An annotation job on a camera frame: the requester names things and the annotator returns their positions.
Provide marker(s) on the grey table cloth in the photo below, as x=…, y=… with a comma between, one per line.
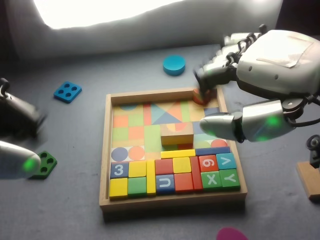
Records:
x=75, y=220

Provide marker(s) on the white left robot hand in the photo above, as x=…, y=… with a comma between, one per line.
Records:
x=15, y=112

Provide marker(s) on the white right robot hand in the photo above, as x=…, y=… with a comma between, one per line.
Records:
x=275, y=65

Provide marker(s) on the wooden puzzle tray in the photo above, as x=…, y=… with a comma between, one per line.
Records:
x=105, y=150

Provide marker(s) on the red round disc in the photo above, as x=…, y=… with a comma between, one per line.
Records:
x=203, y=100

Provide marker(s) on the blue round disc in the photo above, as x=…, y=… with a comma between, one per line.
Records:
x=174, y=65

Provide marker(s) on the green square four-hole block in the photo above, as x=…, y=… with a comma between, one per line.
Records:
x=47, y=162

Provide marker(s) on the white backdrop cloth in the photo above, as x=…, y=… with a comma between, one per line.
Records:
x=150, y=37

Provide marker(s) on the magenta disc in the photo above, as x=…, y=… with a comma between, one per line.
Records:
x=231, y=235

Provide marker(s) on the plain wooden plank block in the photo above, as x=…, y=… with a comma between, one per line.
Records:
x=310, y=180

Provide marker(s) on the blue square four-hole block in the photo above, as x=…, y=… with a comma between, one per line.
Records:
x=67, y=92

